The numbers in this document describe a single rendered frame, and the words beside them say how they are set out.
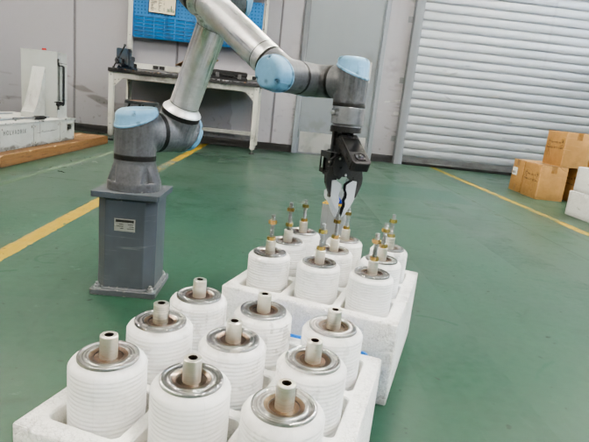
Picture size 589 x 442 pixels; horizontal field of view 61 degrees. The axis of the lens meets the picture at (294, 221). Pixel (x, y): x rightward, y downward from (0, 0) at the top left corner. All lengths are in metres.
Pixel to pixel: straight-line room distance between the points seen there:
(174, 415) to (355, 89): 0.79
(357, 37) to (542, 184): 2.84
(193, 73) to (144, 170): 0.30
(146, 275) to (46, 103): 3.40
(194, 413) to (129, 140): 0.98
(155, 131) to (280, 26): 4.98
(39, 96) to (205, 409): 4.22
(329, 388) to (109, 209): 0.96
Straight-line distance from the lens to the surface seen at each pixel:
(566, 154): 4.91
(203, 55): 1.47
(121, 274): 1.52
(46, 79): 4.77
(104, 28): 6.69
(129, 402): 0.68
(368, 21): 6.44
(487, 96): 6.72
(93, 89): 6.70
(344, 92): 1.15
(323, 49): 6.34
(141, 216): 1.45
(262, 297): 0.82
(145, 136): 1.46
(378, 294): 1.06
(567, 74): 7.13
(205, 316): 0.84
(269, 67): 1.10
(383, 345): 1.06
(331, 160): 1.16
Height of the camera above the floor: 0.58
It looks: 13 degrees down
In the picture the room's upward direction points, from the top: 6 degrees clockwise
